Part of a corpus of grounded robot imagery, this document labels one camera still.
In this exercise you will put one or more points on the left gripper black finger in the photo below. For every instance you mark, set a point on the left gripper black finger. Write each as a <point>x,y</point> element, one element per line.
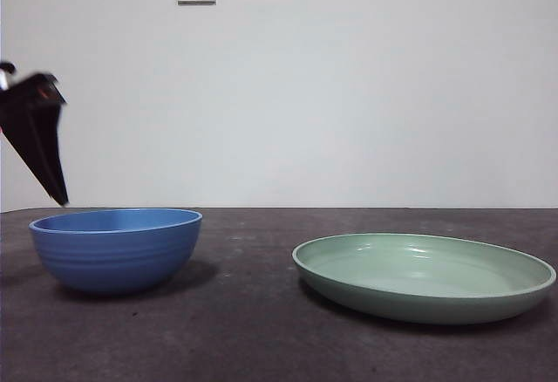
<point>22,138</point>
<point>45,138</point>

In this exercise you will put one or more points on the blue ribbed bowl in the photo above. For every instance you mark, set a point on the blue ribbed bowl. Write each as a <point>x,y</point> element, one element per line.
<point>113,255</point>

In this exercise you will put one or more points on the green round plate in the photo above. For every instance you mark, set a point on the green round plate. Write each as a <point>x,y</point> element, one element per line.
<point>418,299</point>

